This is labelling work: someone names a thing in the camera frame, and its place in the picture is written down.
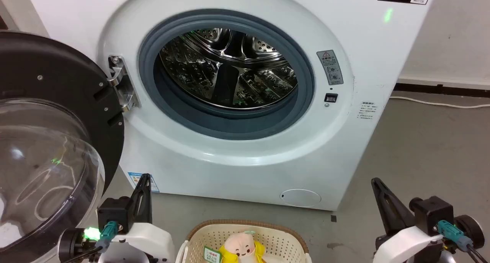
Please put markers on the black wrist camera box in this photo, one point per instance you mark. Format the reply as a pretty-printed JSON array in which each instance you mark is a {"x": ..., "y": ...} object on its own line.
[
  {"x": 434, "y": 213},
  {"x": 114, "y": 213}
]

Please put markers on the small printed text label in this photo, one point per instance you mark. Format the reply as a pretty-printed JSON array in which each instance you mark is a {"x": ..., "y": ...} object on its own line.
[{"x": 366, "y": 110}]

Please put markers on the green-bordered white label sign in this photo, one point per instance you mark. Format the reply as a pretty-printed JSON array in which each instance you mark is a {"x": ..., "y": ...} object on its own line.
[{"x": 212, "y": 255}]

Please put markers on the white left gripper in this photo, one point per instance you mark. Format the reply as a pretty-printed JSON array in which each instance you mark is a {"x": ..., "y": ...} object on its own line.
[{"x": 149, "y": 242}]

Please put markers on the oval drain filter cover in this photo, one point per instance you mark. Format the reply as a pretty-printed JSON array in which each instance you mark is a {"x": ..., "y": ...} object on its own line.
[{"x": 301, "y": 198}]

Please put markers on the white front-load washing machine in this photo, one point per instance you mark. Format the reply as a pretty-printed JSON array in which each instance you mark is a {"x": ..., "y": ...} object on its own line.
[{"x": 237, "y": 167}]

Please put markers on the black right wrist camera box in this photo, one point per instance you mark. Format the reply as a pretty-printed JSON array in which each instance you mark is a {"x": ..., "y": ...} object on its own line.
[{"x": 434, "y": 213}]

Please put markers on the blue energy label sticker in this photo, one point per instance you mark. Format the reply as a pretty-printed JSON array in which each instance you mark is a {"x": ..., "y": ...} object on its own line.
[{"x": 134, "y": 178}]

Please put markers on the stainless steel washer drum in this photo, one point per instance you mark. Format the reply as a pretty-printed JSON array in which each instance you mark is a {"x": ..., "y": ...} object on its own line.
[{"x": 229, "y": 71}]

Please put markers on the cream plastic laundry basket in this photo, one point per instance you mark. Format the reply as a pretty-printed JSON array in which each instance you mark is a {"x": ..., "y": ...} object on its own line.
[{"x": 283, "y": 240}]

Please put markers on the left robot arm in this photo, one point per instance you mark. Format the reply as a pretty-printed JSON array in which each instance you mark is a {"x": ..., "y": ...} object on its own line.
[{"x": 71, "y": 245}]

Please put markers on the metal door hinge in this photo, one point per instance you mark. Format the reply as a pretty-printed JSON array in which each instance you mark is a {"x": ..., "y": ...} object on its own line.
[{"x": 121, "y": 83}]

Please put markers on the black baseboard strip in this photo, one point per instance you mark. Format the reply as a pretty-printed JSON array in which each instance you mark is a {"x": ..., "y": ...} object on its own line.
[{"x": 440, "y": 89}]

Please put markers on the black washer door, clear dome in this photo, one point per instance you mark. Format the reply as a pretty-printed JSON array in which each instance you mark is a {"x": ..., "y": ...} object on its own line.
[{"x": 57, "y": 83}]

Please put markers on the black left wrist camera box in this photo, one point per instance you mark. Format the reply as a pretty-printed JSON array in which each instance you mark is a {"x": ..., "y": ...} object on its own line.
[{"x": 114, "y": 213}]

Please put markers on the grey warning sticker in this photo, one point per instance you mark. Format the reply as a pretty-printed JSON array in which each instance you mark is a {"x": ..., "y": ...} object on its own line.
[{"x": 330, "y": 67}]

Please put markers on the pink and yellow plush toy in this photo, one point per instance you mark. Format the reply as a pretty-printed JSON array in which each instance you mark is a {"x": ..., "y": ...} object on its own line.
[{"x": 241, "y": 248}]

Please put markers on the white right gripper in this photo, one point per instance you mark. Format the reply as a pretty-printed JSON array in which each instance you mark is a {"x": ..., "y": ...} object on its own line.
[{"x": 407, "y": 244}]

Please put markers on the grey rubber door gasket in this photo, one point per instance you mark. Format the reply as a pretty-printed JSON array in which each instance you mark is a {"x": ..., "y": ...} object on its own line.
[{"x": 183, "y": 113}]

